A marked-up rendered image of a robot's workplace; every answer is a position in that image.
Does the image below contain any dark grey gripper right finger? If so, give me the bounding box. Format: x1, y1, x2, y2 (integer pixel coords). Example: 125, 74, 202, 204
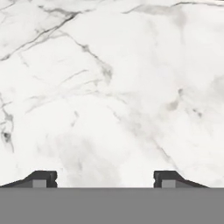
153, 170, 210, 189

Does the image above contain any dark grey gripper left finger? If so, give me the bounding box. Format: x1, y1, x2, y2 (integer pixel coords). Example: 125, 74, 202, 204
0, 170, 59, 189

